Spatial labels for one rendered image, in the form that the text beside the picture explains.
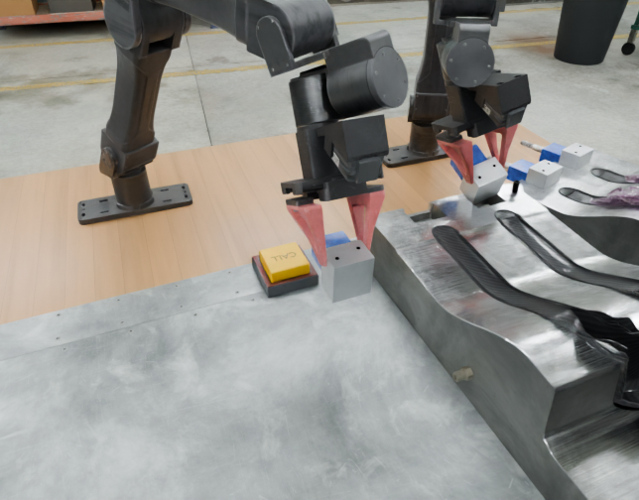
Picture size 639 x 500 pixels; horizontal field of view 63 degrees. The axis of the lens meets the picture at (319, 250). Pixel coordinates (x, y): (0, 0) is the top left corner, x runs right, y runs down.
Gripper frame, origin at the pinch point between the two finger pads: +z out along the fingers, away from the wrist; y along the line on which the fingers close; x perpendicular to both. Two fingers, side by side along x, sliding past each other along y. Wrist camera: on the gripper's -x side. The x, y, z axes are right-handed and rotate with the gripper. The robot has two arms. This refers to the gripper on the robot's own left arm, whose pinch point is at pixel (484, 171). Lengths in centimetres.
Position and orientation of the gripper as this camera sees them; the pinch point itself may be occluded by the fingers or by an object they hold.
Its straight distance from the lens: 82.3
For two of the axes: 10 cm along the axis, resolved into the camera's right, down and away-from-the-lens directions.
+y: 9.1, -4.0, 1.4
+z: 3.1, 8.6, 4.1
